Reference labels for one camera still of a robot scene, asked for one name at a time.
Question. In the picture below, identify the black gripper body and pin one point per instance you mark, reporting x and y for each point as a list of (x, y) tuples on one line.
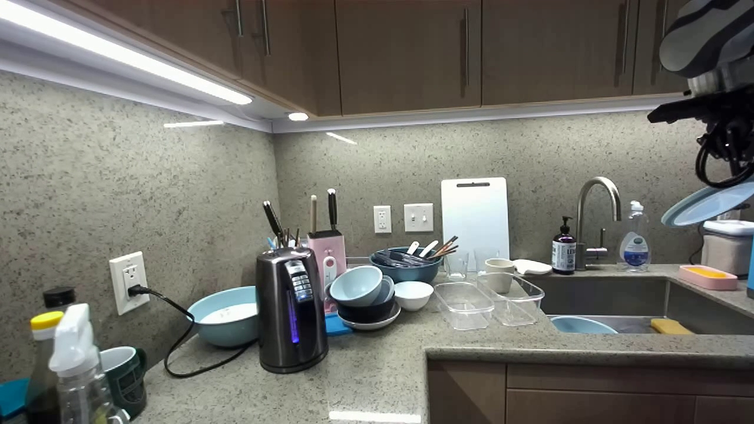
[(737, 145)]

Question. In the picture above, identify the light blue round lid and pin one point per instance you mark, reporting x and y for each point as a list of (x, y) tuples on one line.
[(708, 206)]

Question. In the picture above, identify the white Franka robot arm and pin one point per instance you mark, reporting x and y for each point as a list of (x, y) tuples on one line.
[(713, 39)]

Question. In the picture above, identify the chrome sink faucet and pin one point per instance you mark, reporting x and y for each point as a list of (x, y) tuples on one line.
[(584, 204)]

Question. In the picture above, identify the kitchen sink basin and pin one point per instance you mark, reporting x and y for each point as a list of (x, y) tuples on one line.
[(613, 301)]

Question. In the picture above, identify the light blue bowl in sink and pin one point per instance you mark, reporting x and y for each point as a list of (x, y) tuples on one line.
[(582, 325)]

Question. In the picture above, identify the white lidded container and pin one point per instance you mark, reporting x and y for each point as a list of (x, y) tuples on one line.
[(725, 247)]

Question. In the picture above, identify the pink sponge tray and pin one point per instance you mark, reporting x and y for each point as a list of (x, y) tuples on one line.
[(708, 276)]

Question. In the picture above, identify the yellow sponge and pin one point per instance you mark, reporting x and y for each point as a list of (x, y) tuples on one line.
[(670, 325)]

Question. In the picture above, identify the dark soap pump bottle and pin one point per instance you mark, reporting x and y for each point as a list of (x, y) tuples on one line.
[(564, 253)]

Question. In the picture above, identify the shallow white dish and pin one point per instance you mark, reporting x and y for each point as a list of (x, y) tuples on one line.
[(533, 268)]

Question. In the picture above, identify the white mug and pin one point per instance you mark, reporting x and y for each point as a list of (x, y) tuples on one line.
[(497, 276)]

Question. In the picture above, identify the white cutting board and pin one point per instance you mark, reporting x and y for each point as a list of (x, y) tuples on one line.
[(474, 220)]

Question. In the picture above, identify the brown wooden base cabinets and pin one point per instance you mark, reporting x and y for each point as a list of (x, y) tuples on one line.
[(589, 391)]

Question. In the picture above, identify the clear drinking glass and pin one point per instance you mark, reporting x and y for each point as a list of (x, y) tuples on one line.
[(457, 264)]

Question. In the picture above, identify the metal utensils bundle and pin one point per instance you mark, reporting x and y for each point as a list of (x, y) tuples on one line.
[(431, 251)]

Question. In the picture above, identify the dark blue bowl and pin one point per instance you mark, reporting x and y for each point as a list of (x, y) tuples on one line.
[(402, 272)]

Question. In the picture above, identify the small white bowl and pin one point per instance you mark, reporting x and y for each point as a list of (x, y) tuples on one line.
[(413, 294)]

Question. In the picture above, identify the white plate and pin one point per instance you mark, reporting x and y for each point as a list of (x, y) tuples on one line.
[(377, 324)]

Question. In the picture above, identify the dark ceramic bowl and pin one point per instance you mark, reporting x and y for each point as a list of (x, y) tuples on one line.
[(368, 312)]

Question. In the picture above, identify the grey-blue ceramic bowl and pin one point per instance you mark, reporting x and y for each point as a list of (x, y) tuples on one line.
[(354, 283)]

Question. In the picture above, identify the pink knife block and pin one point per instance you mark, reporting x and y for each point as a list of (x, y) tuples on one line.
[(328, 263)]

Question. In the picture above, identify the blue mat under bowls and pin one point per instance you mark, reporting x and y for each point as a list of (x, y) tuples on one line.
[(334, 325)]

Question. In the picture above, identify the small round puck light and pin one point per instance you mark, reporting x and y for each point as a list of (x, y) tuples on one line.
[(298, 115)]

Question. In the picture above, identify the black electric kettle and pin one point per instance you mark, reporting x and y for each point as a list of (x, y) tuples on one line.
[(289, 313)]

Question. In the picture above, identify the large light blue bowl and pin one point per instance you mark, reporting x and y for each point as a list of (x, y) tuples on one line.
[(223, 319)]

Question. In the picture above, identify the bright under-cabinet light bar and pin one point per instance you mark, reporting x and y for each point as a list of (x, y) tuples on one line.
[(126, 54)]

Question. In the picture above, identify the white outlet with kettle plug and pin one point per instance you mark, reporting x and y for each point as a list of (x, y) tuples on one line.
[(128, 283)]

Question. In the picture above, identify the dark green mug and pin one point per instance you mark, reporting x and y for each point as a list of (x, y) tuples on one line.
[(126, 379)]

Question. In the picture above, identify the black capped oil bottle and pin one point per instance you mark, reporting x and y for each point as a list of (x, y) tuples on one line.
[(58, 297)]

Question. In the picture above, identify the clear spray bottle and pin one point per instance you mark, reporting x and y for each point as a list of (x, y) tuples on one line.
[(77, 367)]

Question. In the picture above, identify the yellow capped dark bottle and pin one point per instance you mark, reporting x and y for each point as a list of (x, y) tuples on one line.
[(40, 367)]

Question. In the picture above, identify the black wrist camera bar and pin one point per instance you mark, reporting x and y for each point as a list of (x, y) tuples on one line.
[(679, 109)]

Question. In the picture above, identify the white double light switch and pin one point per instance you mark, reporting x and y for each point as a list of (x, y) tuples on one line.
[(418, 218)]

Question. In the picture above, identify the brown wooden wall cabinets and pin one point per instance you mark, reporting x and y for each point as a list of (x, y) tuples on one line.
[(407, 48)]

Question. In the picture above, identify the white wall outlet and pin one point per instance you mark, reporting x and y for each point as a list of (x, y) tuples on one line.
[(382, 220)]

